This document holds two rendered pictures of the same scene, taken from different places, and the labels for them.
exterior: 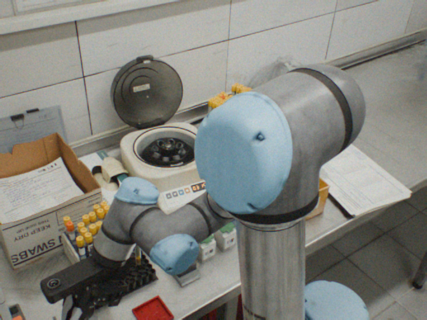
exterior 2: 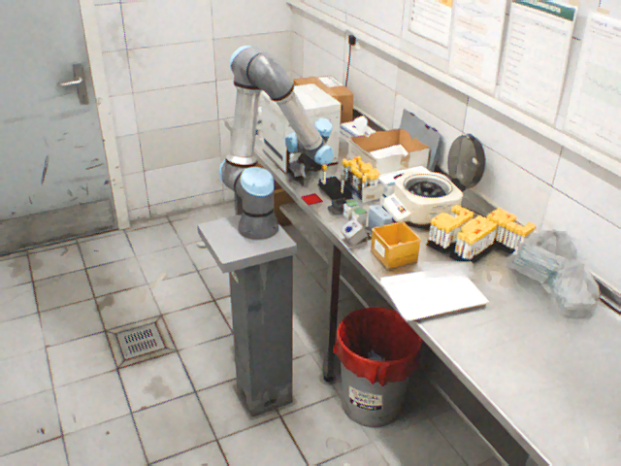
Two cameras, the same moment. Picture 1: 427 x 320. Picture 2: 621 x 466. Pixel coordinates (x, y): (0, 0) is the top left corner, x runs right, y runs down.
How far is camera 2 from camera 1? 235 cm
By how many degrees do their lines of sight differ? 77
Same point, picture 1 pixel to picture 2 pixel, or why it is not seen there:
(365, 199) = (399, 290)
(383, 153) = (473, 325)
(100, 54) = (473, 125)
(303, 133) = (239, 56)
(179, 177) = (400, 193)
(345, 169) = (440, 289)
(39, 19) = (447, 80)
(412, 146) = (490, 351)
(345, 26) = not seen: outside the picture
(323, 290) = (264, 174)
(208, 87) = (527, 214)
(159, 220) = not seen: hidden behind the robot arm
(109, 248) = not seen: hidden behind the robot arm
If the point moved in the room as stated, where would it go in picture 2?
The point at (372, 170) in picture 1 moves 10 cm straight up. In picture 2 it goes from (439, 305) to (443, 281)
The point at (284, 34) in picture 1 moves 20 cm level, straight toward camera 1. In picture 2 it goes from (604, 230) to (544, 218)
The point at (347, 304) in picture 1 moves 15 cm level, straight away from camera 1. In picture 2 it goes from (255, 178) to (288, 190)
